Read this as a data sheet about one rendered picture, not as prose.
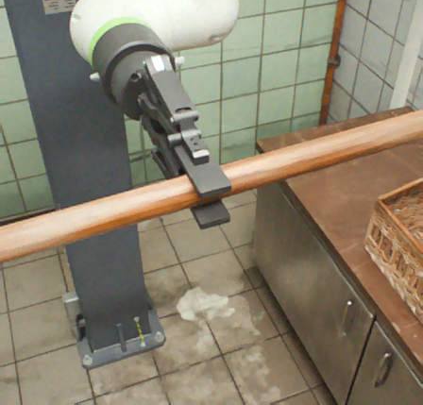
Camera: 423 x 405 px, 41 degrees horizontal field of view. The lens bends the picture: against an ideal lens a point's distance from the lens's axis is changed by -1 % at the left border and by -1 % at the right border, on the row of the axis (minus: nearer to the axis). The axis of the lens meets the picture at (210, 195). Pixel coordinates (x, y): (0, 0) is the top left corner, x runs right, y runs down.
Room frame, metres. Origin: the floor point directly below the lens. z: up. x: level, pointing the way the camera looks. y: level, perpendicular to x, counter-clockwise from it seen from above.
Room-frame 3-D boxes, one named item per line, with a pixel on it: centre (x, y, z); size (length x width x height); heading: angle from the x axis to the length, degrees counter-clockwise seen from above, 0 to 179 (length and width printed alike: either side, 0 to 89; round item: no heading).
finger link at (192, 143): (0.42, 0.02, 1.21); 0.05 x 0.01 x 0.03; 22
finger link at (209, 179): (0.40, 0.01, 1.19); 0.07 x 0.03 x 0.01; 22
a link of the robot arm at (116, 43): (0.61, 0.09, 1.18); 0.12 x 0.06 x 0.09; 112
